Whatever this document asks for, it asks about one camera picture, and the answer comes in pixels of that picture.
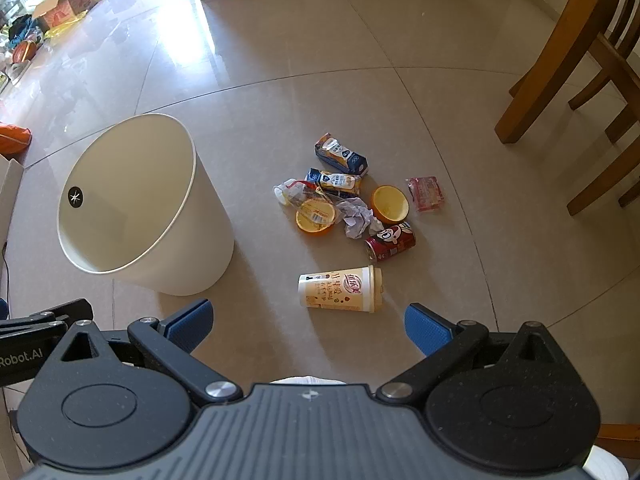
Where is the wooden chair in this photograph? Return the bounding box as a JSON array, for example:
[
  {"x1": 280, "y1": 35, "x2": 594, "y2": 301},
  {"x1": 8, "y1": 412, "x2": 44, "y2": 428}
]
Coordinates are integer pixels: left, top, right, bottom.
[
  {"x1": 566, "y1": 105, "x2": 640, "y2": 217},
  {"x1": 494, "y1": 0, "x2": 640, "y2": 144}
]

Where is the clear plastic wrapper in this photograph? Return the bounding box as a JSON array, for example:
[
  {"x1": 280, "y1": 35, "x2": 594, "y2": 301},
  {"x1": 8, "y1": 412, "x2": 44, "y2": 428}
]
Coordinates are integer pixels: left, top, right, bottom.
[{"x1": 272, "y1": 177, "x2": 322, "y2": 209}]

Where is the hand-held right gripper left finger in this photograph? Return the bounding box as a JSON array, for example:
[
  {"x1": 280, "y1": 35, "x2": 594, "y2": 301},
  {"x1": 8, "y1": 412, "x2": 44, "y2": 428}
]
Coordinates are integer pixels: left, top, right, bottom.
[{"x1": 59, "y1": 299, "x2": 241, "y2": 406}]

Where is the yellow plastic bag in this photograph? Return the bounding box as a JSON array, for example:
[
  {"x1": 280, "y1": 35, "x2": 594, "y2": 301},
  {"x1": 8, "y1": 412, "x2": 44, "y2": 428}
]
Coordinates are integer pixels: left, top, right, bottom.
[{"x1": 44, "y1": 14, "x2": 87, "y2": 40}]

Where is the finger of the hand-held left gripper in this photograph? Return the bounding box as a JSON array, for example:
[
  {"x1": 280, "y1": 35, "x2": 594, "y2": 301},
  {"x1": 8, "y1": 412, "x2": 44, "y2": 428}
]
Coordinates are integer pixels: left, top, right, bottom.
[{"x1": 0, "y1": 298, "x2": 94, "y2": 335}]

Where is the wooden furniture piece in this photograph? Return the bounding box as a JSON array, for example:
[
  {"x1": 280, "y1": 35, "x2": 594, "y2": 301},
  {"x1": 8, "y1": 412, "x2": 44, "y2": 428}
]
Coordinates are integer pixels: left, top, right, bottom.
[{"x1": 596, "y1": 424, "x2": 640, "y2": 457}]

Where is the cardboard panel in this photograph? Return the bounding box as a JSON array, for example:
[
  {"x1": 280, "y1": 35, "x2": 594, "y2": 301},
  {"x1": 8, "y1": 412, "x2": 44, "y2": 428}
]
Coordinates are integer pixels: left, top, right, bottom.
[{"x1": 0, "y1": 155, "x2": 25, "y2": 266}]

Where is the blue white packet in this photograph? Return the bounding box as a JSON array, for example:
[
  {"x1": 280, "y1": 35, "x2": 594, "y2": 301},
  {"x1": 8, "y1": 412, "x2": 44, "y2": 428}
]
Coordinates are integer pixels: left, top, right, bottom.
[{"x1": 314, "y1": 132, "x2": 370, "y2": 177}]

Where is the cream milk tea cup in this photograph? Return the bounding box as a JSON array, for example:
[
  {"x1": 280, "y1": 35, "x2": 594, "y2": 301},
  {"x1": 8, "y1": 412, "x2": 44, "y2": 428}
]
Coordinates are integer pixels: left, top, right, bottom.
[{"x1": 298, "y1": 265, "x2": 384, "y2": 314}]

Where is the white trash bin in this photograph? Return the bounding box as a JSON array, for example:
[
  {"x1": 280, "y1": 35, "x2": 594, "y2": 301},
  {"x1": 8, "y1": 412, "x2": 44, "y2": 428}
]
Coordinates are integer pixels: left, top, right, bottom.
[{"x1": 56, "y1": 113, "x2": 236, "y2": 297}]

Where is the black cable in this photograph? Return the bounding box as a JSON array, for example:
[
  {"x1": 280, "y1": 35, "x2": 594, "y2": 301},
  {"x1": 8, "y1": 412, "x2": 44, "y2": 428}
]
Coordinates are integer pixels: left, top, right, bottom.
[{"x1": 0, "y1": 240, "x2": 12, "y2": 306}]

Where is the open cardboard box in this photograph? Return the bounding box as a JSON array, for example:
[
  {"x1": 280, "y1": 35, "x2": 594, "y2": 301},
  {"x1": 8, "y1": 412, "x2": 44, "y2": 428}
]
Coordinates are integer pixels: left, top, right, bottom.
[{"x1": 31, "y1": 0, "x2": 99, "y2": 31}]

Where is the red drink can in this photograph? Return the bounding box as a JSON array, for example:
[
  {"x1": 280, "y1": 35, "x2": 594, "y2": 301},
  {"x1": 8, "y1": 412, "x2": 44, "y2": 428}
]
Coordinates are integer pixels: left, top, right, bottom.
[{"x1": 364, "y1": 222, "x2": 417, "y2": 263}]

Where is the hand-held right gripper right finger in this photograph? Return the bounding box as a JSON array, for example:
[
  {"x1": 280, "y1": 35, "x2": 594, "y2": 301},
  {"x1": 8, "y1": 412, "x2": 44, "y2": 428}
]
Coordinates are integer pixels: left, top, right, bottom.
[{"x1": 376, "y1": 303, "x2": 572, "y2": 405}]

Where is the orange plastic lid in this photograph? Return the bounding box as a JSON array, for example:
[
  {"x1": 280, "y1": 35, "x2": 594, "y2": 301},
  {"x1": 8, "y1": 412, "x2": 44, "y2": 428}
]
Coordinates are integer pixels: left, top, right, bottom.
[
  {"x1": 295, "y1": 197, "x2": 337, "y2": 234},
  {"x1": 371, "y1": 185, "x2": 412, "y2": 226}
]

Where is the white paper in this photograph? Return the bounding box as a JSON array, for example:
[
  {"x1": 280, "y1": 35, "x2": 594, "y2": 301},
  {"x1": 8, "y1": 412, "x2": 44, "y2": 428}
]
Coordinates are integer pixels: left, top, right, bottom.
[{"x1": 336, "y1": 197, "x2": 384, "y2": 241}]

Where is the orange bag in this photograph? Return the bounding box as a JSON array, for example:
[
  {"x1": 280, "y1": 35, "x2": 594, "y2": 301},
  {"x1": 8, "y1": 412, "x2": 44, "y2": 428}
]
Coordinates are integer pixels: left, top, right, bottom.
[{"x1": 0, "y1": 122, "x2": 32, "y2": 156}]

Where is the red snack packet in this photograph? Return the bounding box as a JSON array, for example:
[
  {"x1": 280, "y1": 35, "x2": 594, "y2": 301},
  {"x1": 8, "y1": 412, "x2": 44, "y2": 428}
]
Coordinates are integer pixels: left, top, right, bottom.
[{"x1": 405, "y1": 176, "x2": 445, "y2": 214}]

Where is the dark cloth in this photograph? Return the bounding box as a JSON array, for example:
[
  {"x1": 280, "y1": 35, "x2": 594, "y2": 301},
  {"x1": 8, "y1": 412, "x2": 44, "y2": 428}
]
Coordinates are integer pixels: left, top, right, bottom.
[{"x1": 7, "y1": 14, "x2": 47, "y2": 43}]

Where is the blue yellow milk carton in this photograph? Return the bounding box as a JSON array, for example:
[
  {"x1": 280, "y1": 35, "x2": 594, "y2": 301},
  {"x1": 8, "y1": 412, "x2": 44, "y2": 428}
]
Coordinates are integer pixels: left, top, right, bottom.
[{"x1": 305, "y1": 167, "x2": 363, "y2": 199}]

